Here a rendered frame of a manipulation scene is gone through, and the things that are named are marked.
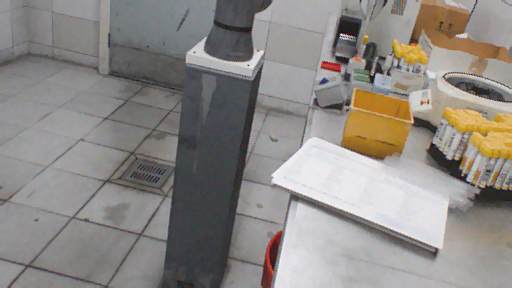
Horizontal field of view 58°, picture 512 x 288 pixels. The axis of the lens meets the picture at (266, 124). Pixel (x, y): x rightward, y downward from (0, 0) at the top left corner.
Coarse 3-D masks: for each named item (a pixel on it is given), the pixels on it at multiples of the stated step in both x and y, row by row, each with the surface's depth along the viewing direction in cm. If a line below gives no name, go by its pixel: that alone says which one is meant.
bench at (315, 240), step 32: (320, 64) 156; (320, 128) 110; (416, 128) 120; (288, 224) 74; (320, 224) 76; (352, 224) 77; (448, 224) 83; (480, 224) 84; (288, 256) 68; (320, 256) 69; (352, 256) 70; (384, 256) 71; (416, 256) 73; (448, 256) 74; (480, 256) 76
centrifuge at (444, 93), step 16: (448, 80) 128; (464, 80) 131; (480, 80) 130; (416, 96) 130; (432, 96) 123; (448, 96) 115; (464, 96) 114; (480, 96) 114; (416, 112) 121; (432, 112) 119; (480, 112) 113; (496, 112) 112; (432, 128) 120
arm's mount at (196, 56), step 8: (192, 48) 137; (200, 48) 139; (192, 56) 133; (200, 56) 133; (208, 56) 134; (256, 56) 143; (200, 64) 133; (208, 64) 133; (216, 64) 133; (224, 64) 132; (232, 64) 132; (240, 64) 133; (248, 64) 135; (256, 64) 137; (232, 72) 133; (240, 72) 132; (248, 72) 132
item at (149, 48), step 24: (120, 0) 315; (144, 0) 312; (168, 0) 310; (192, 0) 307; (216, 0) 304; (120, 24) 322; (144, 24) 319; (168, 24) 316; (192, 24) 314; (120, 48) 329; (144, 48) 326; (168, 48) 323; (120, 72) 337; (144, 72) 334; (168, 72) 331
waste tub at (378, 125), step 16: (352, 96) 104; (368, 96) 109; (384, 96) 108; (352, 112) 98; (368, 112) 97; (384, 112) 110; (400, 112) 109; (352, 128) 100; (368, 128) 99; (384, 128) 98; (400, 128) 97; (352, 144) 101; (368, 144) 100; (384, 144) 99; (400, 144) 99
